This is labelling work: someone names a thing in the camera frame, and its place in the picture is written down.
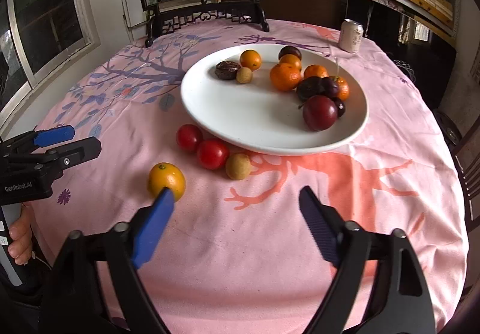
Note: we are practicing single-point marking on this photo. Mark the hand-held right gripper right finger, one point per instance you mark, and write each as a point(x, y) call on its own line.
point(318, 225)

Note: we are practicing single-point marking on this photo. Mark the round dark stool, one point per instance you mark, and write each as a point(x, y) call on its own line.
point(448, 126)

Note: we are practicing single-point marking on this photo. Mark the orange mandarin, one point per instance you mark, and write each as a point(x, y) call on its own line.
point(343, 88)
point(285, 77)
point(315, 71)

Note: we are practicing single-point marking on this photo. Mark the silver drink can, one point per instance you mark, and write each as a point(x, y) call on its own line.
point(351, 37)

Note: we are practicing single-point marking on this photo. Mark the pink printed tablecloth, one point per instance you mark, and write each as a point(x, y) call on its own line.
point(243, 244)

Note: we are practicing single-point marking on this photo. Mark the dark wooden chair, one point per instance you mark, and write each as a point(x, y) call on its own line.
point(468, 176)

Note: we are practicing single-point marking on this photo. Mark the dark framed window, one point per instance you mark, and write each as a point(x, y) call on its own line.
point(48, 19)

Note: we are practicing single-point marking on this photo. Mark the person's left hand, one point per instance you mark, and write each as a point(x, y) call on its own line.
point(21, 240)

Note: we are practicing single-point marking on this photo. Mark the tan longan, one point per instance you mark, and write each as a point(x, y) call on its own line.
point(238, 166)
point(244, 76)

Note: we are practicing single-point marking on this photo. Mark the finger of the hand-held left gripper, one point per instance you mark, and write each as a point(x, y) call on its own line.
point(54, 135)
point(80, 152)

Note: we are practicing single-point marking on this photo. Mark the wrinkled dark passion fruit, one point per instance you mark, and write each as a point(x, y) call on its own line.
point(290, 50)
point(227, 69)
point(309, 89)

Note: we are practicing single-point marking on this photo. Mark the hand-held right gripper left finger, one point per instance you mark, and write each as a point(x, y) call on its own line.
point(152, 225)

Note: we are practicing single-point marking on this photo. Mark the dark cherry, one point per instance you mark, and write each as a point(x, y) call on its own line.
point(330, 86)
point(340, 108)

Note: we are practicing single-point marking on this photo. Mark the red cherry tomato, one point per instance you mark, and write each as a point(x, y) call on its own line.
point(212, 154)
point(189, 138)

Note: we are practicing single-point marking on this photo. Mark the white round plate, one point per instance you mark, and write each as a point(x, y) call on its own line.
point(243, 112)

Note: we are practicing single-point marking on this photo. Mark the dark red plum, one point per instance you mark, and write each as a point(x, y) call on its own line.
point(320, 112)

